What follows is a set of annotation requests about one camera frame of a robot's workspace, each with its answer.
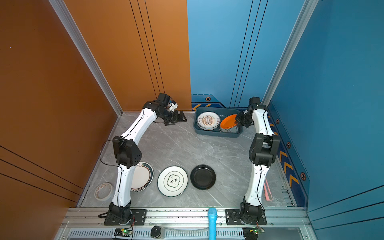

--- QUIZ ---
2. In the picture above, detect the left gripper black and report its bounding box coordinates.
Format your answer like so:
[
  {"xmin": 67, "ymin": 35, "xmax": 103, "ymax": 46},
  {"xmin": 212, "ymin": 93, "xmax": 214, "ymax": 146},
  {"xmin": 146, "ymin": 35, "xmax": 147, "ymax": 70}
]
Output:
[{"xmin": 159, "ymin": 110, "xmax": 188, "ymax": 126}]

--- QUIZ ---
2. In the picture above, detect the orange plate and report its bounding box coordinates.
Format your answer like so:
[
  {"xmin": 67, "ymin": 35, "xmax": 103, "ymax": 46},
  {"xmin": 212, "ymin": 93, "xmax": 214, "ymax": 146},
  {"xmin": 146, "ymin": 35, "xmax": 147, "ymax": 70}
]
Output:
[{"xmin": 220, "ymin": 115, "xmax": 238, "ymax": 130}]

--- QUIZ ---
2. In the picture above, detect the sunburst plate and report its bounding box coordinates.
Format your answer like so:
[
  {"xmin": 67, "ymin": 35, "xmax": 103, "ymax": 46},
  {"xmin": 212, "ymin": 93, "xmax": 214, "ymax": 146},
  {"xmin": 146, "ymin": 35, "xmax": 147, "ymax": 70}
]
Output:
[{"xmin": 197, "ymin": 112, "xmax": 221, "ymax": 131}]

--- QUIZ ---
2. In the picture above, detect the black plate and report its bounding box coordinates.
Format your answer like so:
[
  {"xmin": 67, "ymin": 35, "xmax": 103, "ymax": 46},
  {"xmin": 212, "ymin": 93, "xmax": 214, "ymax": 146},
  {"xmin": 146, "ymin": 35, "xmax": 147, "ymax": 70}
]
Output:
[{"xmin": 190, "ymin": 165, "xmax": 216, "ymax": 190}]

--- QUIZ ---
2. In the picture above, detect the teal patterned plate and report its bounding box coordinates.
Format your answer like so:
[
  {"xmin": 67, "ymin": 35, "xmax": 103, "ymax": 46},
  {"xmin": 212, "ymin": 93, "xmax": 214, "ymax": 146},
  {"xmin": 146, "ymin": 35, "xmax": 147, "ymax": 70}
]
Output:
[{"xmin": 220, "ymin": 126, "xmax": 239, "ymax": 134}]

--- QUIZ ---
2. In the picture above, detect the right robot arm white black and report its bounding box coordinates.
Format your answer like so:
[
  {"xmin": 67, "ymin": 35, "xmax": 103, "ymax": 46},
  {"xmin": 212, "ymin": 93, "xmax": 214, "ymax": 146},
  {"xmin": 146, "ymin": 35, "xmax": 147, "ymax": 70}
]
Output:
[{"xmin": 236, "ymin": 97, "xmax": 281, "ymax": 225}]

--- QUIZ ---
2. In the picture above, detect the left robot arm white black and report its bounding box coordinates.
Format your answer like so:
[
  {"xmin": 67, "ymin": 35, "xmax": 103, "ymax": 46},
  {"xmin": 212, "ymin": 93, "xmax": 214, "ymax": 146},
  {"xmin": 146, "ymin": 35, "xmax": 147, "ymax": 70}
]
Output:
[{"xmin": 104, "ymin": 93, "xmax": 186, "ymax": 226}]

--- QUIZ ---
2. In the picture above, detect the teal plastic bin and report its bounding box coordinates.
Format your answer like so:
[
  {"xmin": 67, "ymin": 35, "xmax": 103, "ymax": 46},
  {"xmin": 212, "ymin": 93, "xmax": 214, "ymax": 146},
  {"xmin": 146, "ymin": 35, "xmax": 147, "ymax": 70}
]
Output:
[{"xmin": 193, "ymin": 107, "xmax": 243, "ymax": 138}]

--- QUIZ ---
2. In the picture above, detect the large white flower plate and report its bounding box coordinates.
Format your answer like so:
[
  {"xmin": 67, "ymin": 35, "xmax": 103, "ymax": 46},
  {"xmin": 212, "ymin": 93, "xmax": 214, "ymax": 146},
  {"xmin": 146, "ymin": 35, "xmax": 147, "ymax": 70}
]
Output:
[{"xmin": 157, "ymin": 166, "xmax": 189, "ymax": 197}]

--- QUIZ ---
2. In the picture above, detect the white plate dark rim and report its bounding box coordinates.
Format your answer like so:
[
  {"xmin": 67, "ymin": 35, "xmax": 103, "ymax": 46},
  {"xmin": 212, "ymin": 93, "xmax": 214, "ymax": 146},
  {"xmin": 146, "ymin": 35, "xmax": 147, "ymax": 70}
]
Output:
[{"xmin": 131, "ymin": 162, "xmax": 154, "ymax": 193}]

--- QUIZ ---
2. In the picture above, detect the pink flat tool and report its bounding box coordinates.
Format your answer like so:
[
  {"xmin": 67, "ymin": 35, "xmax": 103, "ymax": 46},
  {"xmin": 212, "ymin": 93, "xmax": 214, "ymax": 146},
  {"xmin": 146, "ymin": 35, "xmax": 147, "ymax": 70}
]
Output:
[{"xmin": 264, "ymin": 179, "xmax": 273, "ymax": 202}]

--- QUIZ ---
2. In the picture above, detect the tape roll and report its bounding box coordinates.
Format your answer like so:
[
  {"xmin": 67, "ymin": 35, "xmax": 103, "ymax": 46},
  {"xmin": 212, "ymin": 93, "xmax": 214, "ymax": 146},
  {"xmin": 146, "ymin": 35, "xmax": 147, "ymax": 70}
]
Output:
[{"xmin": 94, "ymin": 183, "xmax": 114, "ymax": 201}]

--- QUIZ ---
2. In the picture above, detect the right circuit board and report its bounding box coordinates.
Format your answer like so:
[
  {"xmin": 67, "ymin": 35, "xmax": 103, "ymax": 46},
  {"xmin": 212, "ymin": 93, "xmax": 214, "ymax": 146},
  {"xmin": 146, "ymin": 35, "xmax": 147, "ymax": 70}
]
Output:
[{"xmin": 250, "ymin": 226, "xmax": 265, "ymax": 235}]

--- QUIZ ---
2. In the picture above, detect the circuit board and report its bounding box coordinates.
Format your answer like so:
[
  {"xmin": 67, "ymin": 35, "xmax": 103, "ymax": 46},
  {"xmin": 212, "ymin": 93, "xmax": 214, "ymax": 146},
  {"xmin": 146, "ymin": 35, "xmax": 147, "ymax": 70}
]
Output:
[
  {"xmin": 250, "ymin": 226, "xmax": 265, "ymax": 235},
  {"xmin": 114, "ymin": 228, "xmax": 134, "ymax": 240}
]

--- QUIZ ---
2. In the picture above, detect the black round knob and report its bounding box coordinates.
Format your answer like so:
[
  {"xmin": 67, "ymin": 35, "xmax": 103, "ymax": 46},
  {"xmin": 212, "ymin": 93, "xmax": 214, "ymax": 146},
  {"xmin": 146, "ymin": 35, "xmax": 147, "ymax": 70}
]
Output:
[{"xmin": 150, "ymin": 226, "xmax": 163, "ymax": 239}]

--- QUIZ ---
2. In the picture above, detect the left circuit board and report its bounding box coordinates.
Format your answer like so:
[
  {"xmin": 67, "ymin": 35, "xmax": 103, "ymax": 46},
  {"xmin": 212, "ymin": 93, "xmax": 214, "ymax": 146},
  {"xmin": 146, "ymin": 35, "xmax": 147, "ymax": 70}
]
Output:
[{"xmin": 114, "ymin": 228, "xmax": 134, "ymax": 240}]

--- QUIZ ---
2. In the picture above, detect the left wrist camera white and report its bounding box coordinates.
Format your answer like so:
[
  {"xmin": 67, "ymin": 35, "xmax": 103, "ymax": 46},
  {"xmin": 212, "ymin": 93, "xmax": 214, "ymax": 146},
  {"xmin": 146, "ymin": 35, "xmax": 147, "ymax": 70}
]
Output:
[{"xmin": 168, "ymin": 103, "xmax": 178, "ymax": 112}]

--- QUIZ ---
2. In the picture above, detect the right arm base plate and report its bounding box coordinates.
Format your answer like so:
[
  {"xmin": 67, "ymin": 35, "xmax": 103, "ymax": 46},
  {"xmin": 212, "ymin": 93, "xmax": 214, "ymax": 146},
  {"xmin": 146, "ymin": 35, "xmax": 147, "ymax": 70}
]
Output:
[{"xmin": 225, "ymin": 209, "xmax": 268, "ymax": 226}]

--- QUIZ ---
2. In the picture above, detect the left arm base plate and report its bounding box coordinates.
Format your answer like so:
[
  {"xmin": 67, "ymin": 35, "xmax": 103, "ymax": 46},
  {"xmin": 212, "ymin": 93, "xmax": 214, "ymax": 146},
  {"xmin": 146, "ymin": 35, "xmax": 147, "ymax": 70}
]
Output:
[{"xmin": 104, "ymin": 209, "xmax": 147, "ymax": 226}]

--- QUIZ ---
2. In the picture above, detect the blue cylinder handle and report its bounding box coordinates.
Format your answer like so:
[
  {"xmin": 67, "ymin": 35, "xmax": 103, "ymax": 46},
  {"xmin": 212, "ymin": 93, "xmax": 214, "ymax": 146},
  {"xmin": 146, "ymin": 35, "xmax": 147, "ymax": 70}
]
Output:
[{"xmin": 208, "ymin": 208, "xmax": 218, "ymax": 240}]

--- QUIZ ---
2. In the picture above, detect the aluminium front rail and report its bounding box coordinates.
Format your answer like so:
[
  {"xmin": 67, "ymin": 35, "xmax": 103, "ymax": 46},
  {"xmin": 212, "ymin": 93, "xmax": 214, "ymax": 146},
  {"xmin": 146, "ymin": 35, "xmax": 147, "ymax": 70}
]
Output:
[{"xmin": 55, "ymin": 207, "xmax": 317, "ymax": 240}]

